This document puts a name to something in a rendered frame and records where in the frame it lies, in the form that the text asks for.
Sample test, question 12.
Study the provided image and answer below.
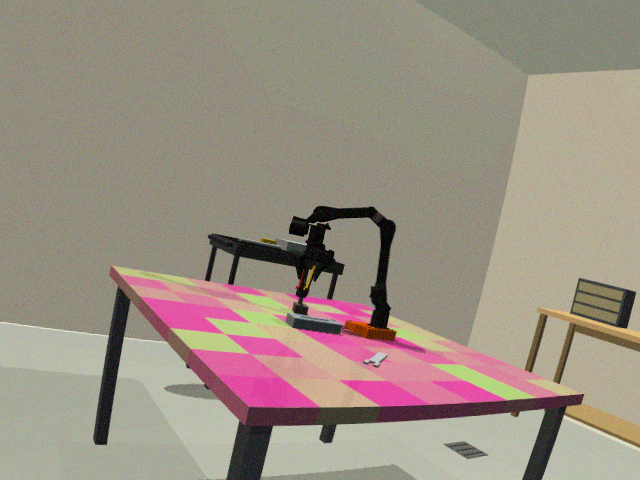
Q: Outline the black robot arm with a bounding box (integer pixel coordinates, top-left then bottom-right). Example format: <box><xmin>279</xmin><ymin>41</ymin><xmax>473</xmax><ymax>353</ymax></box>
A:
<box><xmin>289</xmin><ymin>206</ymin><xmax>396</xmax><ymax>330</ymax></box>

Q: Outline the grey two-pronged flat bar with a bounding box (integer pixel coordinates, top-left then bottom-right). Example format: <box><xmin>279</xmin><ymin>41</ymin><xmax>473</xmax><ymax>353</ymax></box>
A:
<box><xmin>363</xmin><ymin>352</ymin><xmax>388</xmax><ymax>367</ymax></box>

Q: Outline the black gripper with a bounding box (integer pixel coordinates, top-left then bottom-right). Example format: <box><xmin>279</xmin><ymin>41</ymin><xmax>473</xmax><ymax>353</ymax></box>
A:
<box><xmin>287</xmin><ymin>238</ymin><xmax>336</xmax><ymax>282</ymax></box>

